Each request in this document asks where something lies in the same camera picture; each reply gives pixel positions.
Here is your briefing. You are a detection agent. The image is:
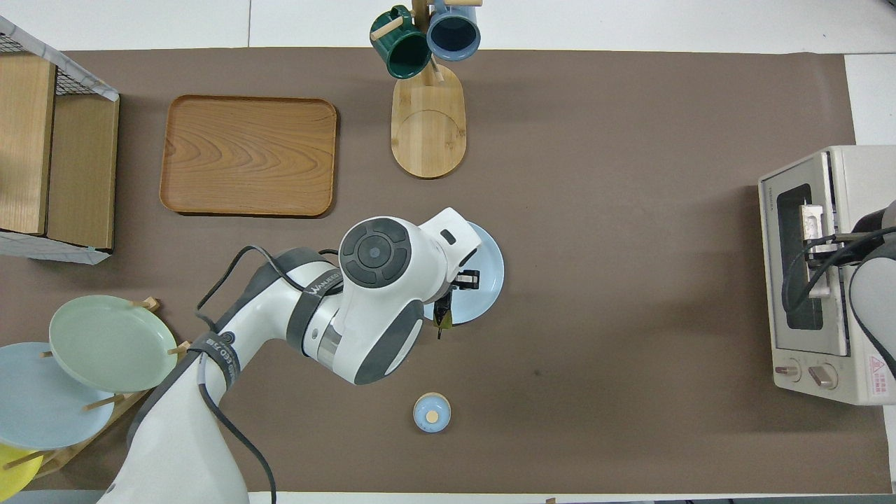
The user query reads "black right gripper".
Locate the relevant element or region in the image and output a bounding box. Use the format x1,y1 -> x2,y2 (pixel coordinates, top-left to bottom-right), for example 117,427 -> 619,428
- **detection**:
804,199 -> 896,249

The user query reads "glass oven door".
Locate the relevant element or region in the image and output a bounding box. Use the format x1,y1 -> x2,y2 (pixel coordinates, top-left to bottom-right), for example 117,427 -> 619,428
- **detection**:
758,150 -> 851,354

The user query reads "white toaster oven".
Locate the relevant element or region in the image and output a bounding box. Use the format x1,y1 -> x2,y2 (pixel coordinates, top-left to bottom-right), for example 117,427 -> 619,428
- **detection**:
758,145 -> 896,405

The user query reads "brown table mat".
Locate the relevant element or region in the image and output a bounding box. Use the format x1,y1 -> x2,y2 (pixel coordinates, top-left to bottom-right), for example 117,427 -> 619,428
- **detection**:
0,48 -> 893,494

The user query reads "wooden mug tree stand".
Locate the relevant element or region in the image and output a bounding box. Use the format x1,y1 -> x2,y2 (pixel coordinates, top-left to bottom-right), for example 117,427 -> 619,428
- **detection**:
371,0 -> 484,180

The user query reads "dark green ceramic mug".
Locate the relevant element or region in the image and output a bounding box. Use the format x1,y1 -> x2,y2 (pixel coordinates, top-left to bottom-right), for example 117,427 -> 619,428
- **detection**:
370,6 -> 433,80

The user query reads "blue ceramic mug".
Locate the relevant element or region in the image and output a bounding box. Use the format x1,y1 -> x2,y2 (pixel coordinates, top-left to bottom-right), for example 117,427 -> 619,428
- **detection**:
426,0 -> 482,62

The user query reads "wooden serving tray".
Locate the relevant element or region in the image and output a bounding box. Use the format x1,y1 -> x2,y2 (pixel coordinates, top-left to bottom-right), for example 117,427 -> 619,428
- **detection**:
159,94 -> 338,218

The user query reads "wooden plate rack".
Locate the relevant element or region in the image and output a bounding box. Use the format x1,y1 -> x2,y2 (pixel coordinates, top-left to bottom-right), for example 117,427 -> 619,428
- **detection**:
21,297 -> 195,480

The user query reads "pale green plate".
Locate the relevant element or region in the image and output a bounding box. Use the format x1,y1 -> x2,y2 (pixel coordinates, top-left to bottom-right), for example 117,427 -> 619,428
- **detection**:
48,295 -> 179,393

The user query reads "light blue racked plate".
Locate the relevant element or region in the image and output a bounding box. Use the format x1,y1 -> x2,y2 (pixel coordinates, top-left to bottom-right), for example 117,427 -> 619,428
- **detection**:
0,342 -> 116,451

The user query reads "yellow plate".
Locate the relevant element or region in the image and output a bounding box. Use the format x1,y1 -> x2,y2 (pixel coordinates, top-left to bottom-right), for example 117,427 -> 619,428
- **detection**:
0,442 -> 44,503

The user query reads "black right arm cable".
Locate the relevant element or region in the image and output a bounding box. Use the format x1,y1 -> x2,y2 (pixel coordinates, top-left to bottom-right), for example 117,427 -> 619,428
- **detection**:
783,233 -> 896,316

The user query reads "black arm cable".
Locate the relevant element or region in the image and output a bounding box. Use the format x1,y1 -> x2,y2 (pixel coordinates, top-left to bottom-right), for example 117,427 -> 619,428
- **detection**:
195,245 -> 344,504
783,233 -> 896,316

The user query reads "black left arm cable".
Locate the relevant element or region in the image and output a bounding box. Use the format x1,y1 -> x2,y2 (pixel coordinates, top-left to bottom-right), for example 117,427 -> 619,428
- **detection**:
195,245 -> 344,504

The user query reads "wire basket with wooden shelf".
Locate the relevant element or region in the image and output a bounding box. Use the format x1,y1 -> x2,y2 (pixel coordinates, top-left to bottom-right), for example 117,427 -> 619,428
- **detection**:
0,15 -> 121,265

